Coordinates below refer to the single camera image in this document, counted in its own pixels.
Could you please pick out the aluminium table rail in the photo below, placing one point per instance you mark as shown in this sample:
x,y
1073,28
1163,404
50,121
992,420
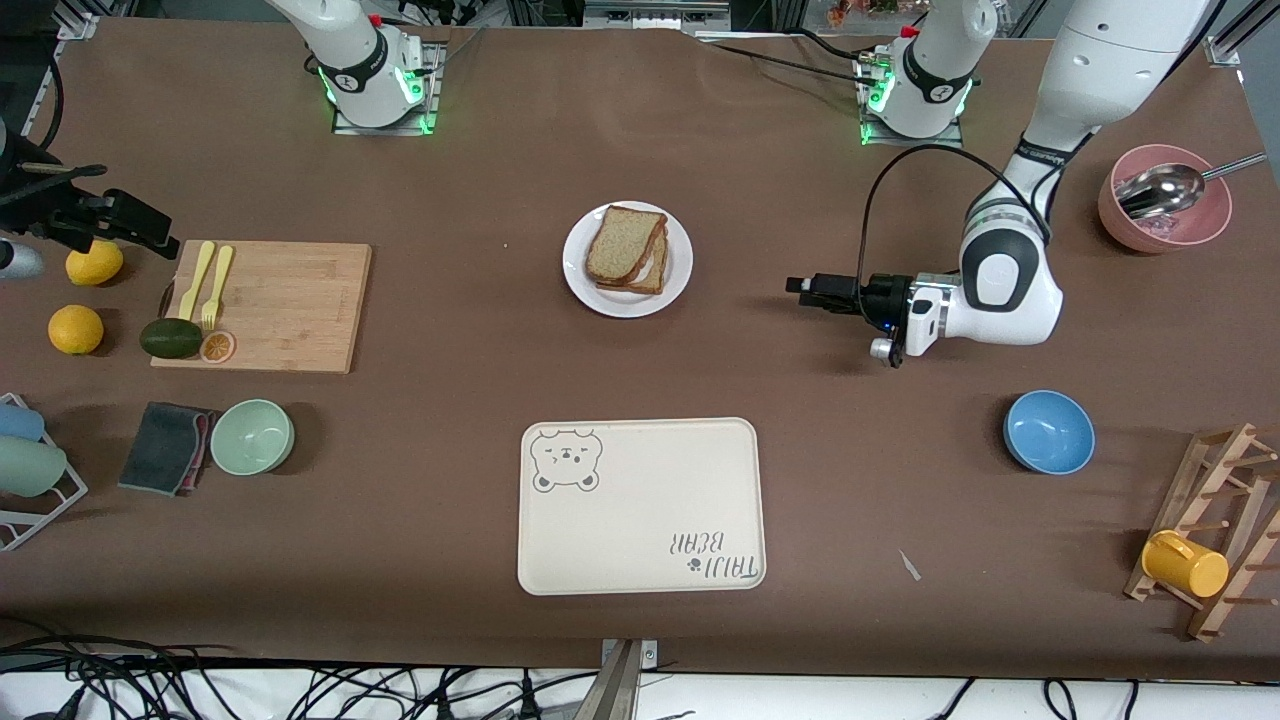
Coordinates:
x,y
75,28
1225,48

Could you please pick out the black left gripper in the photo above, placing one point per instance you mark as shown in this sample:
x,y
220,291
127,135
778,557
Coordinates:
x,y
878,295

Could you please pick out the dark grey cloth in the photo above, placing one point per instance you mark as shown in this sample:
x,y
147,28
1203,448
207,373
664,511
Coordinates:
x,y
160,445

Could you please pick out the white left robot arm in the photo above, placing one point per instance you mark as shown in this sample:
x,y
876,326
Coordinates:
x,y
1000,290

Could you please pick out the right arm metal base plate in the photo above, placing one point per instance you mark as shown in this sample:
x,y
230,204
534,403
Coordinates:
x,y
436,90

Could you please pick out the small grey tape scrap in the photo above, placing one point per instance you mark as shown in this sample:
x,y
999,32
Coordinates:
x,y
909,565

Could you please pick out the orange fruit slice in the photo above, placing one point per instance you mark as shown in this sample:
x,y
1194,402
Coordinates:
x,y
218,347

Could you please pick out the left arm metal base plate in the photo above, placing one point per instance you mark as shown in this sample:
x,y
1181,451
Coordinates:
x,y
910,142

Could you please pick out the yellow plastic knife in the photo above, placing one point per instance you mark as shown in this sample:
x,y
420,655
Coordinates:
x,y
197,280

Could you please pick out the yellow plastic fork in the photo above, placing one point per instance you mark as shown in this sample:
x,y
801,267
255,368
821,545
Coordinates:
x,y
220,275

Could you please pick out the light blue cup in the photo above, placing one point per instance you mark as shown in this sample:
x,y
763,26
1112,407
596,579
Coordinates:
x,y
20,422

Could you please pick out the brown bread slice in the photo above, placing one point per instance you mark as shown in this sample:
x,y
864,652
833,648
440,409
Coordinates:
x,y
650,285

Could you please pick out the cream tray with bear print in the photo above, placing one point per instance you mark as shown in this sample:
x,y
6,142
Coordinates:
x,y
640,520

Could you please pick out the metal ladle spoon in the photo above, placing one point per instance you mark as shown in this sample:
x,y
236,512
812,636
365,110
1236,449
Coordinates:
x,y
1165,190

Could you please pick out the pale green cup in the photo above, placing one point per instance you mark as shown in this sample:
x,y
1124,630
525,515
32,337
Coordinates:
x,y
30,467

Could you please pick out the toy fried egg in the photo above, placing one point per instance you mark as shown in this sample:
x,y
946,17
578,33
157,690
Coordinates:
x,y
652,265

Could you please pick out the pink cloth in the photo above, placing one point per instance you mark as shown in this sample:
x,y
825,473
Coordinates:
x,y
205,425

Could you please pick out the blue bowl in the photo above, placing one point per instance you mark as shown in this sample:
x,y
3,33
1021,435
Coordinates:
x,y
1050,432

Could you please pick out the white round plate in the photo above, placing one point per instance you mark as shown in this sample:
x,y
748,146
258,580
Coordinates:
x,y
580,290

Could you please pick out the yellow mug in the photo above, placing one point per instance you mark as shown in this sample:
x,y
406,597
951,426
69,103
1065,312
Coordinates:
x,y
1190,568

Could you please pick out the round orange-yellow citrus fruit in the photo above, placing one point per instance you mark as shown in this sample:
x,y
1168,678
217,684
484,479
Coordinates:
x,y
76,330

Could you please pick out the yellow lemon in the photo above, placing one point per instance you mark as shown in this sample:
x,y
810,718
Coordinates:
x,y
92,270

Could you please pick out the aluminium frame rail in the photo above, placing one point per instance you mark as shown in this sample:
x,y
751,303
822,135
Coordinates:
x,y
625,690

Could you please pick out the pink ribbed bowl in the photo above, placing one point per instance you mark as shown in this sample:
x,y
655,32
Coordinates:
x,y
1115,225

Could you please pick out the dark green avocado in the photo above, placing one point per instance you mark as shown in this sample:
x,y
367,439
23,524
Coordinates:
x,y
170,339

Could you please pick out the brown bread slice sandwich lid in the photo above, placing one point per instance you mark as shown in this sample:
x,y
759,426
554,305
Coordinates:
x,y
620,245

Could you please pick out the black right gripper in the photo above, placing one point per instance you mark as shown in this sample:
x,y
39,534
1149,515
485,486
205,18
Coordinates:
x,y
62,217

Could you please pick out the wooden cutting board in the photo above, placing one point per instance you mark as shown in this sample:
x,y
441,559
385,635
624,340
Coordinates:
x,y
290,310

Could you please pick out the pale green bowl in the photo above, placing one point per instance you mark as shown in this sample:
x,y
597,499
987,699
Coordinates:
x,y
252,437

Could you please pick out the wooden peg drying rack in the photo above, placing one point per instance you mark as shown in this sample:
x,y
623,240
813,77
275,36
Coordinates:
x,y
1170,505

